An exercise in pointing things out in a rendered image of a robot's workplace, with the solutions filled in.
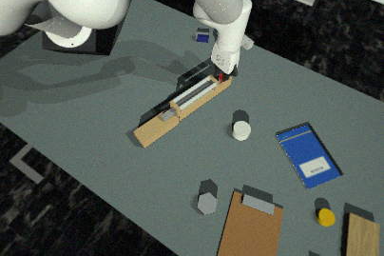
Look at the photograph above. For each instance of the yellow cylinder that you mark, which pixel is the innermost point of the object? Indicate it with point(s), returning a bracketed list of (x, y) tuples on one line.
[(325, 217)]

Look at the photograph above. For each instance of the white cylinder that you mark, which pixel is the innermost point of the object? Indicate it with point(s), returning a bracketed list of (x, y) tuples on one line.
[(241, 130)]

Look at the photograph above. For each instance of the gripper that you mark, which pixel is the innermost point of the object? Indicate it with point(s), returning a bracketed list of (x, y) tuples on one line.
[(225, 61)]

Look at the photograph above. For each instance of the blue notebook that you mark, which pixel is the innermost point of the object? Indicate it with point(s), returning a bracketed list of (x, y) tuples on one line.
[(310, 158)]

